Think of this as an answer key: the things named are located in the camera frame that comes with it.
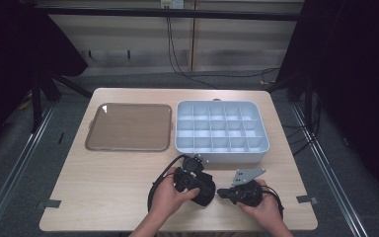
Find person's right hand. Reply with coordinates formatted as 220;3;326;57
236;179;282;228

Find black curtain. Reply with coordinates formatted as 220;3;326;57
0;0;90;159
275;0;379;206

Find person's left hand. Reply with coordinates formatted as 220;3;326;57
149;176;201;226

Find clear plastic lid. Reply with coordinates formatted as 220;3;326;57
84;102;174;153

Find black hanging cable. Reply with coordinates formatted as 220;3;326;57
165;16;219;90

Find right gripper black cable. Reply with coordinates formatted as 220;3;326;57
259;185;285;219

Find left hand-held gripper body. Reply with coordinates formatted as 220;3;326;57
172;153;208;196

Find black sock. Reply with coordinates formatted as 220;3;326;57
189;172;217;207

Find black stand legs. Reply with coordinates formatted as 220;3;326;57
30;67;94;133
264;73;314;127

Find metal floor rail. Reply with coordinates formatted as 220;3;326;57
0;104;56;237
290;103;370;237

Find black floor cables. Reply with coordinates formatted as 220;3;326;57
281;93;322;158

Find white wall outlet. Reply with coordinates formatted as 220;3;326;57
160;0;186;10

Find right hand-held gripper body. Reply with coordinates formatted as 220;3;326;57
231;168;266;207

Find black horizontal bar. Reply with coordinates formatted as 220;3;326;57
33;5;306;23

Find pale divided storage box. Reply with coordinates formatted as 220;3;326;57
175;99;270;165

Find grey tape strip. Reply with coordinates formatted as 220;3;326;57
296;195;320;205
36;198;62;210

